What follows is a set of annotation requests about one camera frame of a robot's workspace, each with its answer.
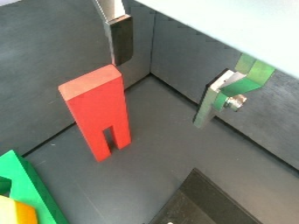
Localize gripper silver right finger green tape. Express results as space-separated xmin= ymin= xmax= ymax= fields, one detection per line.
xmin=194 ymin=53 xmax=277 ymax=128

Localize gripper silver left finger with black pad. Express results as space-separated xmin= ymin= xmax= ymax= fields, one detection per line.
xmin=92 ymin=0 xmax=134 ymax=66

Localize red double-square block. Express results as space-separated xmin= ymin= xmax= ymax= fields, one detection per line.
xmin=59 ymin=65 xmax=131 ymax=161

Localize green shape sorter board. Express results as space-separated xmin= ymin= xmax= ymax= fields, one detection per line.
xmin=0 ymin=150 xmax=70 ymax=224

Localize yellow rounded triangle block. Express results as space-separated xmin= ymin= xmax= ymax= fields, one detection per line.
xmin=0 ymin=195 xmax=38 ymax=224

